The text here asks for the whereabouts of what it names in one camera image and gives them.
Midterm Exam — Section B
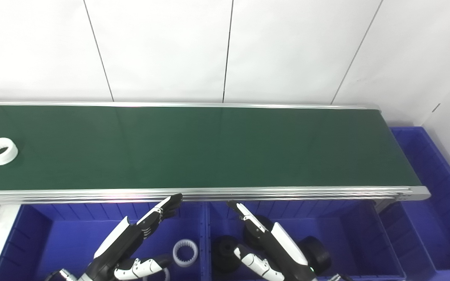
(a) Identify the large empty blue bin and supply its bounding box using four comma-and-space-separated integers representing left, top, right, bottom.
377, 126, 450, 281

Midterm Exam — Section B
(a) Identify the aluminium conveyor support leg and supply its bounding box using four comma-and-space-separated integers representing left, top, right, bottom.
374, 198, 396, 213

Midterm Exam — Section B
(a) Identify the green conveyor belt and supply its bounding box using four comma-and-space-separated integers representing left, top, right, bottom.
0, 101, 432, 206

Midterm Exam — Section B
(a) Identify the blue bin with white rings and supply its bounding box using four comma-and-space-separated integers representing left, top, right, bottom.
0, 202, 210, 281

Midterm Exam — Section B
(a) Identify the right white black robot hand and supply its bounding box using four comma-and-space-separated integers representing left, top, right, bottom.
227, 201, 318, 281

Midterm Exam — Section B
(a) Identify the black round plastic part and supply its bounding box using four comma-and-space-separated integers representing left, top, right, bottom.
242, 215, 274, 250
297, 236, 332, 276
211, 235, 243, 274

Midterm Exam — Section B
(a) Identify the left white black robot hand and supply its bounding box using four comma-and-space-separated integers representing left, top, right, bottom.
77, 193, 183, 281

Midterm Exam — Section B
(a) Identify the blue bin with black parts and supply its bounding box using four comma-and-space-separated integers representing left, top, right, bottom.
205, 200, 407, 281

